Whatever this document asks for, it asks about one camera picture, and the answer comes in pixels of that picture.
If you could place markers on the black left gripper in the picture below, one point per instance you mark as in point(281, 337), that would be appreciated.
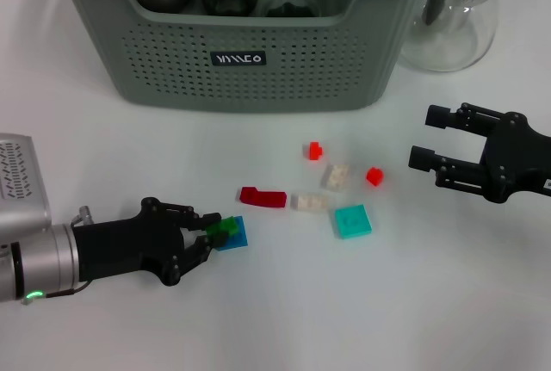
point(120, 246)

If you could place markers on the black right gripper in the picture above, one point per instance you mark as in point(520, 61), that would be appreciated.
point(516, 160)

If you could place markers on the green toy brick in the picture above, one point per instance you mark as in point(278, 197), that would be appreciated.
point(226, 225)

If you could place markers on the blue square toy plate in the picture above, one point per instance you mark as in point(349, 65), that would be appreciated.
point(239, 239)

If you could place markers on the dark red long brick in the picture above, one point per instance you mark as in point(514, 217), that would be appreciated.
point(262, 198)

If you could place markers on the small red rounded block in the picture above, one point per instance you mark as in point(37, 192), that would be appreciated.
point(374, 176)

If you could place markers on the white long toy brick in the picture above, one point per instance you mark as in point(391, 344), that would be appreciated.
point(309, 203)

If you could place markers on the teal square toy plate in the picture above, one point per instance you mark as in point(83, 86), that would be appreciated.
point(353, 221)

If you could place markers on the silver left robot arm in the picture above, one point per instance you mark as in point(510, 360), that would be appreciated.
point(43, 259)

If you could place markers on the small red stepped block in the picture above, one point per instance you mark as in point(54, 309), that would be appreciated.
point(315, 150)

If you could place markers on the grey-green perforated storage bin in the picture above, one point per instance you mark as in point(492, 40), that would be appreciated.
point(258, 87)

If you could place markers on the glass carafe with black lid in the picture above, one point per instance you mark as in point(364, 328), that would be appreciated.
point(452, 39)

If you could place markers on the silver pipe fitting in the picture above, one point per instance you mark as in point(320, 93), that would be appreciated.
point(84, 214)

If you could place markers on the white square toy brick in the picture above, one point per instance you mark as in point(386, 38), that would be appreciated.
point(335, 177)

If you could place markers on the silver black wrist camera box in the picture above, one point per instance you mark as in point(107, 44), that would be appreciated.
point(21, 181)

